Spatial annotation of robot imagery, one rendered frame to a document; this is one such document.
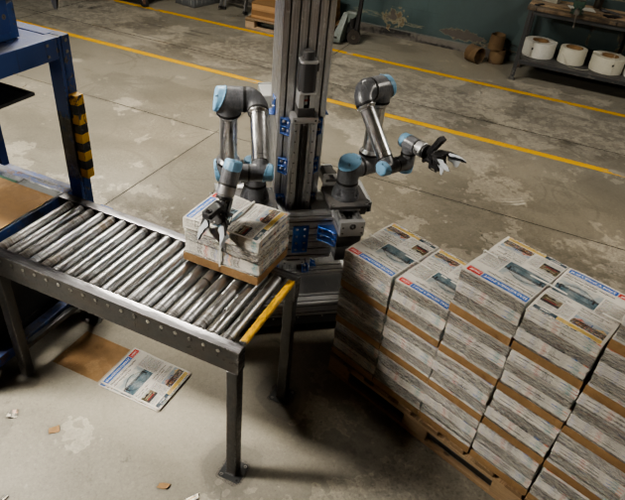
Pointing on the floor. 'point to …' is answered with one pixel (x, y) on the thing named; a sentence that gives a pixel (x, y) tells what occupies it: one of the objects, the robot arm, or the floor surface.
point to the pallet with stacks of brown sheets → (260, 13)
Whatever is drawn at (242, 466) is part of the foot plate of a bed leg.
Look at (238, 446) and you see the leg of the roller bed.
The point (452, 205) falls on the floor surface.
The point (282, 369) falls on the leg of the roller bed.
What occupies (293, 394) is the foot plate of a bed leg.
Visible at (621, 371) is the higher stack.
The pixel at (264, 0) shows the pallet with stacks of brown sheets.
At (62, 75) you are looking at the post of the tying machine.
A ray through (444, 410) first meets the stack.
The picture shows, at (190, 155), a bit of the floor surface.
